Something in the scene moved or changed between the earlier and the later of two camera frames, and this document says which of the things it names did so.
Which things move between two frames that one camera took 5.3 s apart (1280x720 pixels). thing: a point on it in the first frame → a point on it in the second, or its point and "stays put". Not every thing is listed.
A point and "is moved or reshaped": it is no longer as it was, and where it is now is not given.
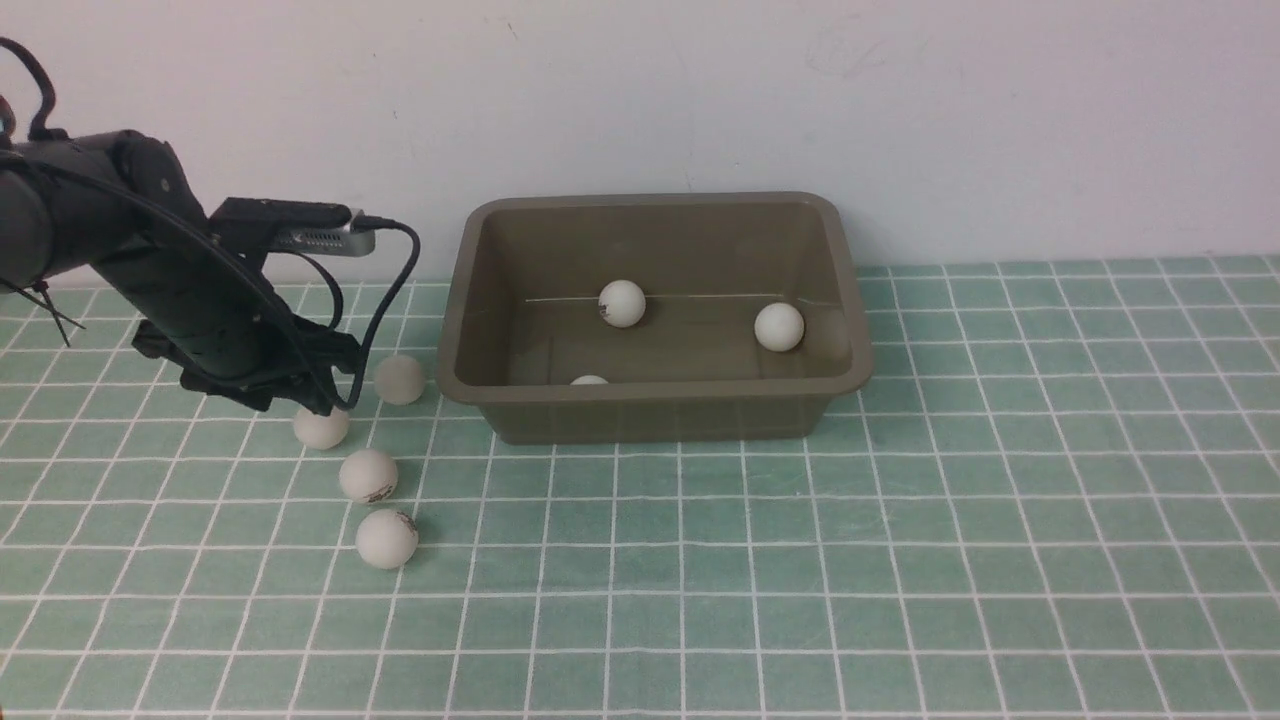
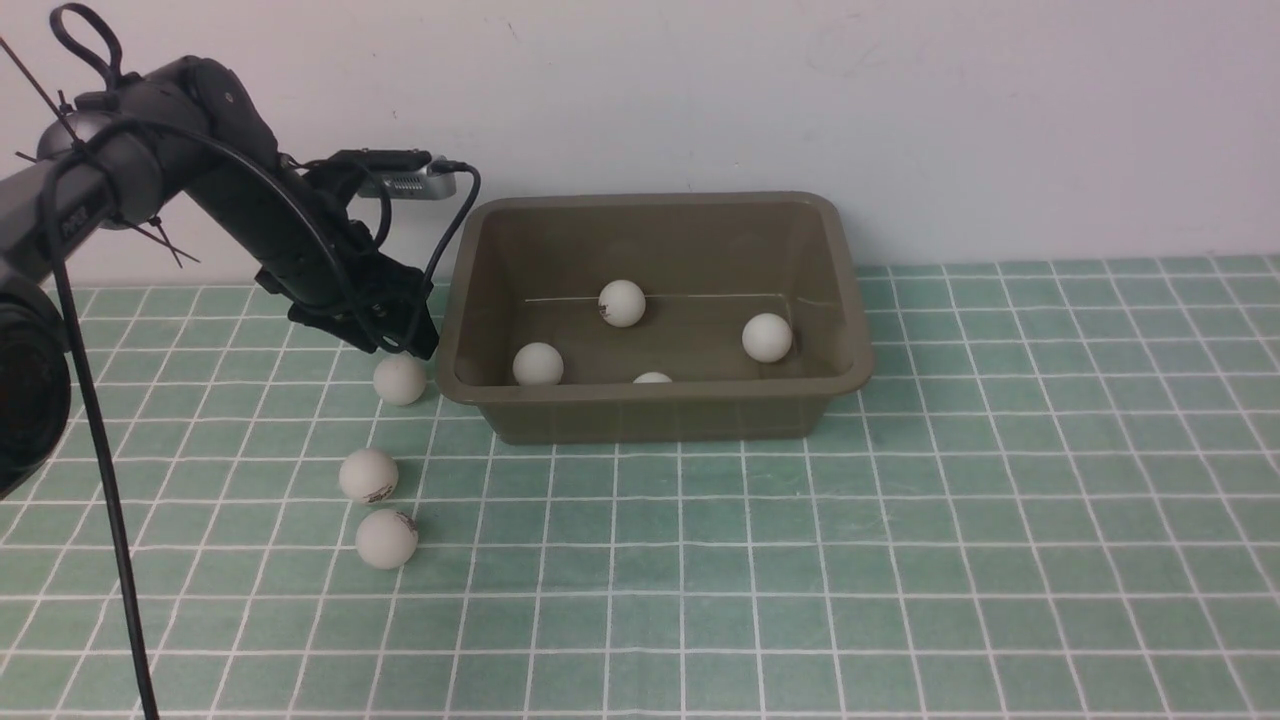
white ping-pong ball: [622, 303] stays put
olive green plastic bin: [522, 320] stays put
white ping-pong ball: [320, 432] → [537, 363]
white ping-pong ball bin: [399, 379] stays put
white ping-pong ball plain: [386, 539] stays put
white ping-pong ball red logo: [368, 475] stays put
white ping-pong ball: [779, 326] is moved or reshaped
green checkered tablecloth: [1059, 500] stays put
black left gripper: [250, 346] → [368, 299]
